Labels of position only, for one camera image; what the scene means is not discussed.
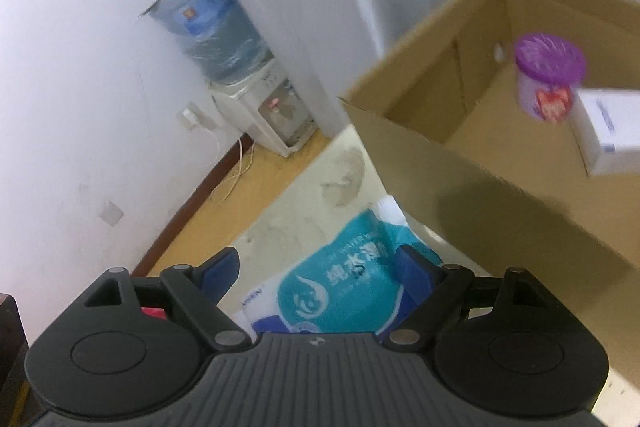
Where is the brown cardboard box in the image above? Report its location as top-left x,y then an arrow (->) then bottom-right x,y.
342,0 -> 639,381

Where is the white wall plug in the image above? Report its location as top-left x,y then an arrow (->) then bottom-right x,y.
179,106 -> 213,131

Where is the blue wet wipes pack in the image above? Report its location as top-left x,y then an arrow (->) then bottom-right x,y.
242,196 -> 442,336

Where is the blue water jug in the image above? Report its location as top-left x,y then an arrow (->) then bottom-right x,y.
143,0 -> 272,86

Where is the white power cable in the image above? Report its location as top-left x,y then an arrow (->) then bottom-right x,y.
196,118 -> 256,204

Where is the white water dispenser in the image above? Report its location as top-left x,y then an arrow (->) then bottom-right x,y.
212,58 -> 318,157

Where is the purple air freshener jar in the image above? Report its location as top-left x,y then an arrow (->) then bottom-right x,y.
514,32 -> 587,124

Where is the white carton box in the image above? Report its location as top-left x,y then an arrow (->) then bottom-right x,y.
570,89 -> 640,176

